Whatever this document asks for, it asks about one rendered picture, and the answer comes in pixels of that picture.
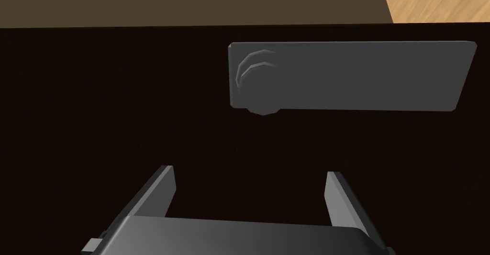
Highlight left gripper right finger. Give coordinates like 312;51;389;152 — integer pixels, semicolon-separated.
324;171;371;237

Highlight grey door handle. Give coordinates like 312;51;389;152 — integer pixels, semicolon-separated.
227;40;478;116

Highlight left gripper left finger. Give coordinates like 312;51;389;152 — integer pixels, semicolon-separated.
126;165;177;218

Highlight dark brown door leaf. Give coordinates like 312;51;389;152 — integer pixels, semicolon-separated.
0;22;490;255

